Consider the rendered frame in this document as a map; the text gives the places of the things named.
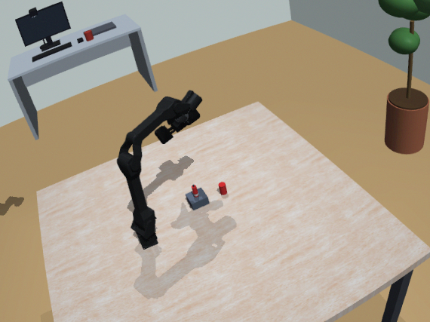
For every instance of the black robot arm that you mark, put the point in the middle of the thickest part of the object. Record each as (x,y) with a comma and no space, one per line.
(144,216)

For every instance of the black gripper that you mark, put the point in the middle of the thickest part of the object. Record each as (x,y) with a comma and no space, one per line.
(165,134)

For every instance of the red marker cap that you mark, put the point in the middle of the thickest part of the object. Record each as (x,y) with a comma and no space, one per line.
(222,187)

